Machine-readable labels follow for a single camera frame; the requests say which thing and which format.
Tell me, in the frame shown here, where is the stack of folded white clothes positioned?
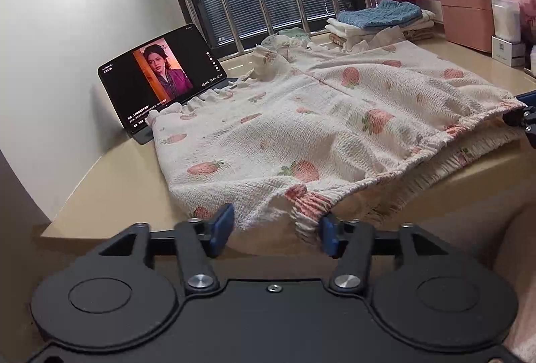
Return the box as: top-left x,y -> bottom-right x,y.
325,9 -> 435,51

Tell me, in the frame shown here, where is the black tablet with keyboard cover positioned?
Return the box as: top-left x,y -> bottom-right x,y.
97,24 -> 233,144

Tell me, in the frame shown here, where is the white strawberry print garment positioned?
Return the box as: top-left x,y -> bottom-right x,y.
147,35 -> 524,255

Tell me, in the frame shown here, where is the large pink storage box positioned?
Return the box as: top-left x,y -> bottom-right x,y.
440,0 -> 494,54

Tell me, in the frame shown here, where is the folded blue knit garment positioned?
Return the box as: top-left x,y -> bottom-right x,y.
337,0 -> 422,29

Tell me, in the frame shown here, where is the folded green garment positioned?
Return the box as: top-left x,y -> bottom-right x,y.
277,26 -> 310,40

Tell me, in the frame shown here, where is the white cardboard box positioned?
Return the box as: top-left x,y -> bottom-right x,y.
491,37 -> 526,67

